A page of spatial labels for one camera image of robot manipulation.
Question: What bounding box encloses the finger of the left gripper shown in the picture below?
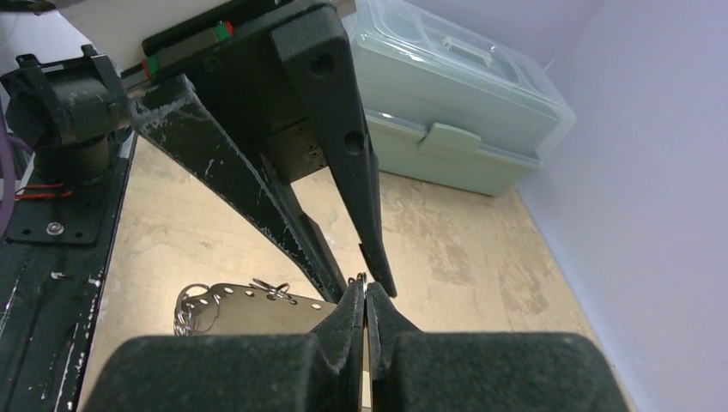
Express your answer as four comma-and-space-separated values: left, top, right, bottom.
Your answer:
271, 4, 397, 297
128, 75, 346, 303

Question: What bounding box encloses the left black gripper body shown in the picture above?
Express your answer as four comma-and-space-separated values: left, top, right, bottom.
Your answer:
143, 1, 331, 184

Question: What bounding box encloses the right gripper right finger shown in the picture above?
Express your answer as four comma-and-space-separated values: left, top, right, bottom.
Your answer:
366, 282, 628, 411

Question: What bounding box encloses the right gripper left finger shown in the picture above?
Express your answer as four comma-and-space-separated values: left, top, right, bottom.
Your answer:
84, 282, 365, 411

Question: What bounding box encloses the clear plastic storage box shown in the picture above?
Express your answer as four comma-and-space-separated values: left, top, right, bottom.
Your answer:
343, 1, 576, 196

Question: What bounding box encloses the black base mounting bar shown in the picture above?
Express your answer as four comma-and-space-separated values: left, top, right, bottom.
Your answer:
1, 135, 138, 411

